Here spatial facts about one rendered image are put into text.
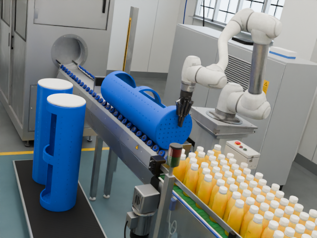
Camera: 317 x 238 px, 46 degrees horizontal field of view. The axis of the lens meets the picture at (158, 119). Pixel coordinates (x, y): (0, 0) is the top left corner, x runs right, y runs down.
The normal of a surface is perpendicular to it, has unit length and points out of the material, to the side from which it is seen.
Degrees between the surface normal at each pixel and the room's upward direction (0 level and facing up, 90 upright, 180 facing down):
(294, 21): 90
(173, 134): 90
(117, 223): 0
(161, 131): 90
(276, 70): 90
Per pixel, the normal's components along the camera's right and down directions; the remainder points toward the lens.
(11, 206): 0.16, -0.93
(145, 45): 0.43, 0.38
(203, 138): -0.89, 0.01
